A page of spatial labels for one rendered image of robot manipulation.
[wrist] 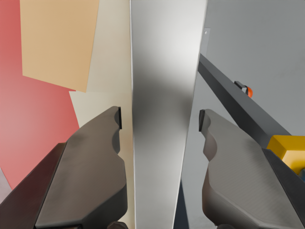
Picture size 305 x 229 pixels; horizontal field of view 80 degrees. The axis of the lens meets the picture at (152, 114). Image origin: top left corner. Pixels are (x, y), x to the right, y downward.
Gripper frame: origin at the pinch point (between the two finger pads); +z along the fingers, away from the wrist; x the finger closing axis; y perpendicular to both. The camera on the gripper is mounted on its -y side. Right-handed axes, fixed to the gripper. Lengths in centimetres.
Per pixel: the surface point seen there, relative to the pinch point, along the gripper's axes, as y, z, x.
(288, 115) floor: 53, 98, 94
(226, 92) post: 10.3, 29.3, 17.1
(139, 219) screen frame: 11.2, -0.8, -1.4
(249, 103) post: 9.8, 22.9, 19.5
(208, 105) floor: 47, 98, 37
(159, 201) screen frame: 8.4, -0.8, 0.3
